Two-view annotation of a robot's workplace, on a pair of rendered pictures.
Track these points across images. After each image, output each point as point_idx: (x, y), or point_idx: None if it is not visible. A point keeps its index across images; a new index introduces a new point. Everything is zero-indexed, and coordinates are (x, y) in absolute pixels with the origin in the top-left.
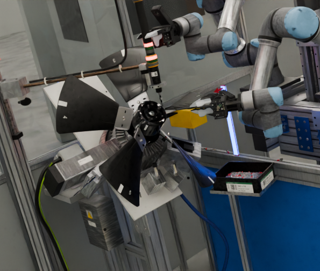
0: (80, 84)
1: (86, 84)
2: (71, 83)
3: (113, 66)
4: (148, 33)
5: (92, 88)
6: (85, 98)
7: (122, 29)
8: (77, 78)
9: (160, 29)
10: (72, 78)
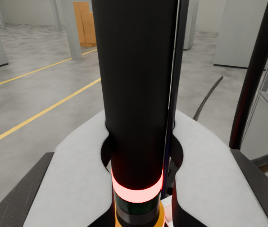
0: (206, 97)
1: (202, 104)
2: (212, 87)
3: (257, 157)
4: (98, 113)
5: (194, 116)
6: (193, 116)
7: (254, 45)
8: (213, 88)
9: (47, 224)
10: (216, 82)
